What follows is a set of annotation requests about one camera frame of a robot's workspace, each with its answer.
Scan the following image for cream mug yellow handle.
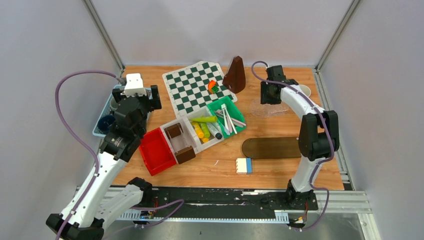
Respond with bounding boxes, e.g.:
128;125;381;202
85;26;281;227
298;84;312;98

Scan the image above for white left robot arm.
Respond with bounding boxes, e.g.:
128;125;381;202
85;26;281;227
46;85;162;240

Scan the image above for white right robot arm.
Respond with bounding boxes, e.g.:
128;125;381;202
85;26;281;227
260;65;340;209

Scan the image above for white toothbrush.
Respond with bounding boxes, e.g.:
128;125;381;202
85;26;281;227
221;103;238;135

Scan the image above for dark wooden oval tray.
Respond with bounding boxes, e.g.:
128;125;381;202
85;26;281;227
241;136;301;159

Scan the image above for white toothpaste tube black cap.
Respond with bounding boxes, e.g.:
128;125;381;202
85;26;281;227
206;122;223;140

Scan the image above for yellow toothpaste tube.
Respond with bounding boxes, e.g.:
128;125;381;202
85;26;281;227
191;121;205;139

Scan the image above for grey mug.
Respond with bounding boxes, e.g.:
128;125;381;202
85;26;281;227
109;97;118;111

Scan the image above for dark blue mug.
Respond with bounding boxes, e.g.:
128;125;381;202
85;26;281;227
96;114;116;134

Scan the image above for brown wooden metronome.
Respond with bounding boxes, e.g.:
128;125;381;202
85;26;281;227
222;55;246;94

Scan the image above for green plastic bin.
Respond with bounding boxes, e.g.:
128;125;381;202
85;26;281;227
206;96;247;139

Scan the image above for brown wooden block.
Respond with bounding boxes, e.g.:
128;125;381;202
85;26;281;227
164;123;184;140
174;146;196;165

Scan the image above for red plastic bin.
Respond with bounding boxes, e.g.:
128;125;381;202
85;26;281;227
139;127;177;176

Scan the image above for green toy block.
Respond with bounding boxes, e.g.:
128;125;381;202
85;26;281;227
209;86;220;94

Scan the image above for orange toy block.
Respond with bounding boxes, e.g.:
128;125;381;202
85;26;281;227
207;80;217;94

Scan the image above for white plastic bin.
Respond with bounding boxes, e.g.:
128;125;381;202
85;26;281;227
159;116;196;161

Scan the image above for green white chessboard mat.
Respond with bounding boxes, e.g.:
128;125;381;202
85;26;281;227
162;61;238;118

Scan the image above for white blue toy brick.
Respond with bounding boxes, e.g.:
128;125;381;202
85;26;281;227
235;158;253;175

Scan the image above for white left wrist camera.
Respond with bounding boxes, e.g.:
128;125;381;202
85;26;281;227
123;73;147;97

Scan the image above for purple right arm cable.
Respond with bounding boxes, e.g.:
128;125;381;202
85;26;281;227
250;60;336;232

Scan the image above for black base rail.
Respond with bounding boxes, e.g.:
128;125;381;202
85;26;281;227
135;187;319;219

